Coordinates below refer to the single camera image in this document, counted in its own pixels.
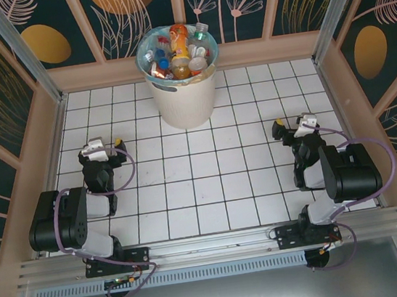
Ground juice bottle yellow cap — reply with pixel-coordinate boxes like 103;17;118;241
166;23;196;82

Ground light blue bin liner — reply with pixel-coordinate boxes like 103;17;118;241
132;17;223;91

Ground cream plastic waste bin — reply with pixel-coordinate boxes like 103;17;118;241
132;17;229;134

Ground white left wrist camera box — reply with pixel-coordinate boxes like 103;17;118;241
80;137;110;163

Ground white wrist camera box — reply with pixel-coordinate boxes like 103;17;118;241
80;137;110;163
294;110;321;137

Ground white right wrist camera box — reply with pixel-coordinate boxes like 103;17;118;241
294;110;321;137

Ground aluminium side rail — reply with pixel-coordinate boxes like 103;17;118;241
313;53;385;216
16;91;89;256

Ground aluminium frame post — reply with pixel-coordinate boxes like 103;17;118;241
305;0;387;65
0;0;68;112

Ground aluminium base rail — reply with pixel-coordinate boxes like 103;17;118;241
15;206;397;290

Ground slotted grey cable duct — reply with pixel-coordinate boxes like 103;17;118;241
32;251;309;297

